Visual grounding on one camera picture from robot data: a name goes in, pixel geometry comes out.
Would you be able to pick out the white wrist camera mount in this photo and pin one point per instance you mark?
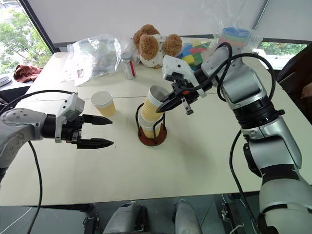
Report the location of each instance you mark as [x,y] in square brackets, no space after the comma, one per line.
[179,67]
[69,107]

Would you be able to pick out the clear plastic zip bag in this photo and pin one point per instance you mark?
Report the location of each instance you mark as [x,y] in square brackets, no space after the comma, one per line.
[95,58]

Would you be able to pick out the grey rounded shape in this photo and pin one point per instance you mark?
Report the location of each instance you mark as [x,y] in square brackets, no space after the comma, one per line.
[186,219]
[124,219]

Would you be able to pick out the grey flat object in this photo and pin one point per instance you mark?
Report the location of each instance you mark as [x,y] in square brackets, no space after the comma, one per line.
[4,81]

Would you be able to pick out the brown and white plush toy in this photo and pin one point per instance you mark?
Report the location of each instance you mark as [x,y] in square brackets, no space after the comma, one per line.
[151,46]

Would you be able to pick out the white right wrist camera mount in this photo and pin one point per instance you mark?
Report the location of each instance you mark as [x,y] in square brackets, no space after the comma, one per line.
[179,67]

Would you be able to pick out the yellow ribbed paper cup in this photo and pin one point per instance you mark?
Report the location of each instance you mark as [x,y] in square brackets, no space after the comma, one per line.
[151,107]
[149,132]
[143,122]
[104,104]

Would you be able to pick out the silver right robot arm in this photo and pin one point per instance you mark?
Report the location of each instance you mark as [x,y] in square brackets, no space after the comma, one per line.
[246,83]

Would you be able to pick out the clear bag of coloured blocks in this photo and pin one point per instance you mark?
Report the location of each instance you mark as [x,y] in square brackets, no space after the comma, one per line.
[195,52]

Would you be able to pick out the black table clamp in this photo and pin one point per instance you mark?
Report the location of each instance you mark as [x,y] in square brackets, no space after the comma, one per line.
[91,225]
[231,214]

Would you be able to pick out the clear jar with red label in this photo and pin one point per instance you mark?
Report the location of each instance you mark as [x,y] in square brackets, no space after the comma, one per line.
[128,67]

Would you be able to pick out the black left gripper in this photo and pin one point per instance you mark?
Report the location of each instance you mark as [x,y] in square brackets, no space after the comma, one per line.
[70,131]

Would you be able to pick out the black window frame bar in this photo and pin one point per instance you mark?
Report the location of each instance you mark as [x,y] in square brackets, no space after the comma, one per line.
[36,26]

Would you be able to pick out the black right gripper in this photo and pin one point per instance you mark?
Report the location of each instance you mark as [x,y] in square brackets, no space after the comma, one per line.
[185,93]

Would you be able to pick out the dark brown chair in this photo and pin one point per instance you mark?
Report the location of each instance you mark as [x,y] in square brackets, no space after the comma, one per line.
[297,70]

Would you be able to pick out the dark red cloth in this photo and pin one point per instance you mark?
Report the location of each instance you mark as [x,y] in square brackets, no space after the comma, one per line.
[25,73]

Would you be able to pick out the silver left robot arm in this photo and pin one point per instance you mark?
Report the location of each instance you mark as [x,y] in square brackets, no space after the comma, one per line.
[17,126]

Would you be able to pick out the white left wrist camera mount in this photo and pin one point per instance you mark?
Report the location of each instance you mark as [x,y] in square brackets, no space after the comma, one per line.
[69,107]

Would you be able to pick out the bagged stack of coloured cups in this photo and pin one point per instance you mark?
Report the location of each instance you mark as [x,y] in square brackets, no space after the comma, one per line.
[235,36]

